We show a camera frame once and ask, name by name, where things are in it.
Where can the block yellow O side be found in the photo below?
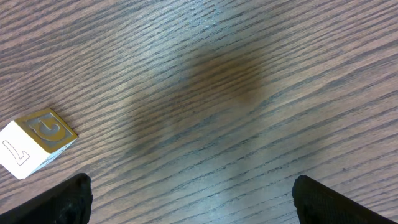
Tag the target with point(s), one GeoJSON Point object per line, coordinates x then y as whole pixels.
{"type": "Point", "coordinates": [30, 142]}

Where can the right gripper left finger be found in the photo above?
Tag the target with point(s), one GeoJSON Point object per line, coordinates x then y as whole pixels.
{"type": "Point", "coordinates": [67, 202]}

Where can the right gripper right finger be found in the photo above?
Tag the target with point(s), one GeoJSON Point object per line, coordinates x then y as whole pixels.
{"type": "Point", "coordinates": [316, 203]}

